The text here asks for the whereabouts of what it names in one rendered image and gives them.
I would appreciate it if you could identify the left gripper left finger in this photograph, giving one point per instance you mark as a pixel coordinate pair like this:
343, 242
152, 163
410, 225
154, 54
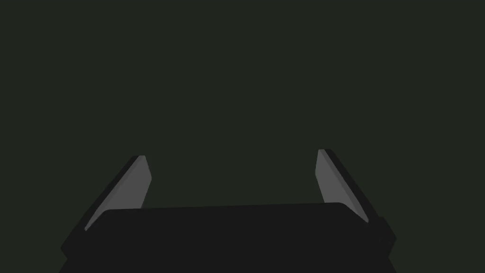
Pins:
127, 189

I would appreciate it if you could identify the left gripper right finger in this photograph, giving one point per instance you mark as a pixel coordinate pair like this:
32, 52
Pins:
337, 185

